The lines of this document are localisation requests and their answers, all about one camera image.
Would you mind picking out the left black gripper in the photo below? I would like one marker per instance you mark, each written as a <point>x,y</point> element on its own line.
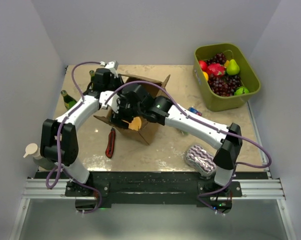
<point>118,80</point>

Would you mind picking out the red apple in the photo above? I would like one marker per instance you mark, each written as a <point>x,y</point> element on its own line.
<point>203,65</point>

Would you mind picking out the orange round item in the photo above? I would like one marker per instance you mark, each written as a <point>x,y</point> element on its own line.
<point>135,124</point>

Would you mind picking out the beige pump dispenser bottle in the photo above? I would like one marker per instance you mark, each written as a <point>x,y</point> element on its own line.
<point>33,150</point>

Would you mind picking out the purple white wavy packet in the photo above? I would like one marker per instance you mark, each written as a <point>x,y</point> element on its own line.
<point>201,160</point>

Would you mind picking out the green glass bottle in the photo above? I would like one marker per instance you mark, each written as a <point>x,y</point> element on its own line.
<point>68,100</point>
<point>92,75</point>

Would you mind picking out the orange fruit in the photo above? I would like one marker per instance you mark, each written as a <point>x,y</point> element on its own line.
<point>206,76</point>

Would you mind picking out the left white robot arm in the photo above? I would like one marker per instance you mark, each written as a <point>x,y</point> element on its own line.
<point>59,141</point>

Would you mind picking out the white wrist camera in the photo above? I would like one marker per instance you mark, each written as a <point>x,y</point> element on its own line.
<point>112,66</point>
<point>109,99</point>

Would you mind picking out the brown cardboard express box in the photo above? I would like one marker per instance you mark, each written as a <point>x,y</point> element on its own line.
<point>147,130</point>

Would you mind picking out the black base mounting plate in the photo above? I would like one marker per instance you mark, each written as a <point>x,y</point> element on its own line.
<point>107,188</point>

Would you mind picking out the upper dark grape bunch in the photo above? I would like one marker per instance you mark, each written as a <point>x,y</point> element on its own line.
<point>219,58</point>

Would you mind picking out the pink dragon fruit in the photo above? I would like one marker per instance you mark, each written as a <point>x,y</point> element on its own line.
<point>216,69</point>

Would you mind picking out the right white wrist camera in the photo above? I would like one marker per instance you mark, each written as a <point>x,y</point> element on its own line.
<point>109,99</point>

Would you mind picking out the dark grape bunch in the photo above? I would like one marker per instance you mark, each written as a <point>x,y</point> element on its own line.
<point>219,58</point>
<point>224,86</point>

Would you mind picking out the far green glass bottle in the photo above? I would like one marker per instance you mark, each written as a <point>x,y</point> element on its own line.
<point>92,75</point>

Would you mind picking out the green plastic fruit bin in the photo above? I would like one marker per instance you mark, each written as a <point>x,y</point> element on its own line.
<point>249,79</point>

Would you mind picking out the green pear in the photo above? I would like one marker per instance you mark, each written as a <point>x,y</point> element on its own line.
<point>232,68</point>

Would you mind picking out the lower dark grape bunch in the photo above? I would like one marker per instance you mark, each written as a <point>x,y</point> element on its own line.
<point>224,86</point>

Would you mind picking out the green blue tissue pack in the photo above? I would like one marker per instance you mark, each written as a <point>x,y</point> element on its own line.
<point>195,111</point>

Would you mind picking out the near green glass bottle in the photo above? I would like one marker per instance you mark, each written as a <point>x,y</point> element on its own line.
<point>68,100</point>

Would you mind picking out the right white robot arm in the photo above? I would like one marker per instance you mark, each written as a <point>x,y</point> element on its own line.
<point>133,100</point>

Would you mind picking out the red black utility knife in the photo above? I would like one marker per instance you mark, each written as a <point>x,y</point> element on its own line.
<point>109,152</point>

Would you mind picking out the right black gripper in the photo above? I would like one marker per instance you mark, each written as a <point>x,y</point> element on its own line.
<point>116,118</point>

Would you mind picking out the green round fruit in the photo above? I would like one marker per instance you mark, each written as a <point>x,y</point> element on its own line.
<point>241,90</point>

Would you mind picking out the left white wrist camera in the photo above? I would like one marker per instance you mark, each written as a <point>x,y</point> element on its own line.
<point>112,66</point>

